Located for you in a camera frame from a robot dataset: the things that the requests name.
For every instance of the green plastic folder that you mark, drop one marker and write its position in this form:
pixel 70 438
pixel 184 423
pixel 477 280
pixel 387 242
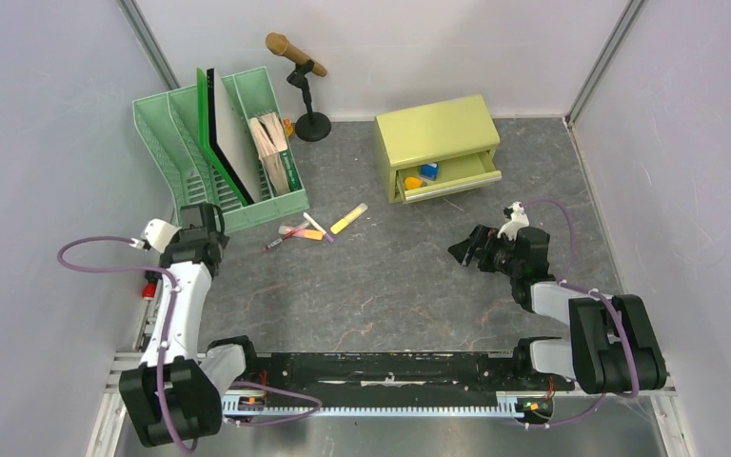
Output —
pixel 214 139

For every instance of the white pen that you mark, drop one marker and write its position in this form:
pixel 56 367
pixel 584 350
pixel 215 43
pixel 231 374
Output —
pixel 318 227

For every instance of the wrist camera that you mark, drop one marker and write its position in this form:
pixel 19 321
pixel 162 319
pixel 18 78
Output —
pixel 156 235
pixel 516 219

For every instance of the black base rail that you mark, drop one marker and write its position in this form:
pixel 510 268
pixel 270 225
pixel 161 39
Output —
pixel 401 379

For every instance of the red knob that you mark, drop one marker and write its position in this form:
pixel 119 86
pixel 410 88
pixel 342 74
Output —
pixel 149 290

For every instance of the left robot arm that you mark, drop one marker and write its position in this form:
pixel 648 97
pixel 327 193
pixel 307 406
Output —
pixel 173 396

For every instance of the blue eraser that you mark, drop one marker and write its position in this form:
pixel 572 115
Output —
pixel 429 171

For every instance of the orange pink highlighter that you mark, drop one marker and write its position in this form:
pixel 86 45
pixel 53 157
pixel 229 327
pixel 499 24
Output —
pixel 306 233

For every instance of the orange small box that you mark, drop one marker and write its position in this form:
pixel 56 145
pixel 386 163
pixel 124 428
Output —
pixel 412 182

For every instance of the brown microphone on stand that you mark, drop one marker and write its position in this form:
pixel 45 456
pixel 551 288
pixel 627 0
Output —
pixel 312 126

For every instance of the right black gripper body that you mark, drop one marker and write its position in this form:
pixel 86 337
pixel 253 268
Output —
pixel 497 256

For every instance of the yellow-green drawer chest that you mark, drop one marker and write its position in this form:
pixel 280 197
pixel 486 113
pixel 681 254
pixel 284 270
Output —
pixel 458 134

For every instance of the small orange object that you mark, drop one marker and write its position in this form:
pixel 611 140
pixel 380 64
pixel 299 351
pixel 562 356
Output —
pixel 288 127

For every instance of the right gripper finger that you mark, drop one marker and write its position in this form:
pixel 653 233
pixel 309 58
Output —
pixel 480 236
pixel 462 252

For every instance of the yellow highlighter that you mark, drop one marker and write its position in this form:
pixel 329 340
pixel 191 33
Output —
pixel 347 219

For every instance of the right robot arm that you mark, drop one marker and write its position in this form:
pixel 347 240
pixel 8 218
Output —
pixel 611 348

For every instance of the mint green file organizer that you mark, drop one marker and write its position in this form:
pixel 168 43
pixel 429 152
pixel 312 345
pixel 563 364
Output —
pixel 169 125

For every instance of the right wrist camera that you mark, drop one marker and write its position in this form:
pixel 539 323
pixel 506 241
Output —
pixel 516 219

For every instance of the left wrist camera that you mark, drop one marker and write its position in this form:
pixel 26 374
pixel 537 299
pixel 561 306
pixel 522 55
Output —
pixel 156 235

